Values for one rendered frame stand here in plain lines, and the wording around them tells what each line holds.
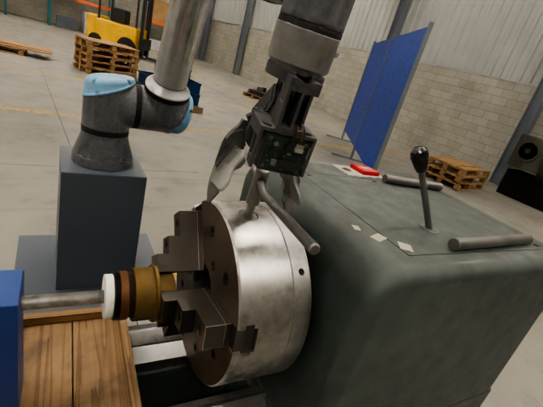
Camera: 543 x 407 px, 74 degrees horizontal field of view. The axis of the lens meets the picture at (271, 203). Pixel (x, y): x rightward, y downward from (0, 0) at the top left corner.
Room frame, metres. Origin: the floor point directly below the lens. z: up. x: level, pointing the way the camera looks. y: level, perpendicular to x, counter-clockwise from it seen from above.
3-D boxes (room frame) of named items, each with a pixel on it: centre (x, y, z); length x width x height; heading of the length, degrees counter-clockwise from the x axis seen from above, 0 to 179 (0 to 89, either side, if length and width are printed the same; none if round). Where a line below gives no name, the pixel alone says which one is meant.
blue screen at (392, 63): (7.24, -1.28, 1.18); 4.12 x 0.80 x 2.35; 1
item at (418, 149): (0.66, -0.23, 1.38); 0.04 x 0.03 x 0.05; 123
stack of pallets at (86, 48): (9.01, 4.79, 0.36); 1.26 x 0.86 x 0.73; 141
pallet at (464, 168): (7.85, -3.61, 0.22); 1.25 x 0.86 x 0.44; 132
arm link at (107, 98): (0.92, 0.47, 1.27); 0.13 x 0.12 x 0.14; 123
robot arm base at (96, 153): (0.92, 0.48, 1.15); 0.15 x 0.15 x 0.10
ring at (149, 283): (0.47, 0.16, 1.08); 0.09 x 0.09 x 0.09; 33
